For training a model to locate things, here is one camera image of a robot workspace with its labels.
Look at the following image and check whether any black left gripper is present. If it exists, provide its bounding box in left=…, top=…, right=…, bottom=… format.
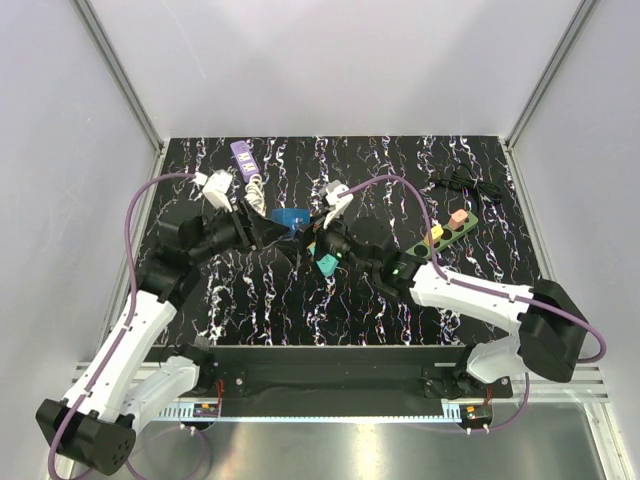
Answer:
left=189, top=198, right=290, bottom=264

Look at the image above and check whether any teal triangular power strip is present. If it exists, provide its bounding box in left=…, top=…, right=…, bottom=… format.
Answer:
left=315, top=254, right=339, bottom=277

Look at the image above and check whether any blue cube socket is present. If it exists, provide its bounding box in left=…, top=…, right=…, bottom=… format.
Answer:
left=270, top=208, right=311, bottom=236

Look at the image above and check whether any pink plug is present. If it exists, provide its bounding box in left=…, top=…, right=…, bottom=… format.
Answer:
left=448, top=209, right=469, bottom=231

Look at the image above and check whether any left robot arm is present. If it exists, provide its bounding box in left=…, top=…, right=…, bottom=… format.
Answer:
left=36, top=200, right=290, bottom=479

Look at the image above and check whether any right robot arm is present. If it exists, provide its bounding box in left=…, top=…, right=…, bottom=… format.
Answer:
left=310, top=217, right=588, bottom=397

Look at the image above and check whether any purple power strip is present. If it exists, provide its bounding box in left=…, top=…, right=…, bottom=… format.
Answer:
left=230, top=140, right=260, bottom=183

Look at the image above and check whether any green round-hole power strip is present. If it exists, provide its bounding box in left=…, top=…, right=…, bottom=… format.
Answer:
left=407, top=209, right=479, bottom=259

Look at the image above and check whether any white coiled cord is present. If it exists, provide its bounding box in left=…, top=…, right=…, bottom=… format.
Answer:
left=242, top=174, right=266, bottom=218

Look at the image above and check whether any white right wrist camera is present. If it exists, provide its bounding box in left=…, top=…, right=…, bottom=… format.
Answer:
left=320, top=180, right=354, bottom=230

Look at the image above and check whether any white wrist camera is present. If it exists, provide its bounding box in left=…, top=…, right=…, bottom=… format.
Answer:
left=202, top=170, right=233, bottom=212
left=320, top=180, right=354, bottom=230

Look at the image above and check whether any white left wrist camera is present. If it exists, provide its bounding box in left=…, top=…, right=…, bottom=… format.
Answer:
left=202, top=170, right=233, bottom=212

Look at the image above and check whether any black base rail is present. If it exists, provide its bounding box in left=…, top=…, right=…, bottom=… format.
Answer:
left=158, top=345, right=514, bottom=401

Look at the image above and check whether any black cable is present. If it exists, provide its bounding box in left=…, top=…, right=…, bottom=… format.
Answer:
left=429, top=164, right=503, bottom=204

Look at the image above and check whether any white slotted cable duct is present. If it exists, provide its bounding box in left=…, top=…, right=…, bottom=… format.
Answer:
left=155, top=402, right=219, bottom=422

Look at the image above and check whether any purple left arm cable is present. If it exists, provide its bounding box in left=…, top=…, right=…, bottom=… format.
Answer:
left=47, top=172, right=209, bottom=479

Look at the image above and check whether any aluminium frame rail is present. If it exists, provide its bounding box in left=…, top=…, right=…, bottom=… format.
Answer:
left=529, top=365, right=609, bottom=403

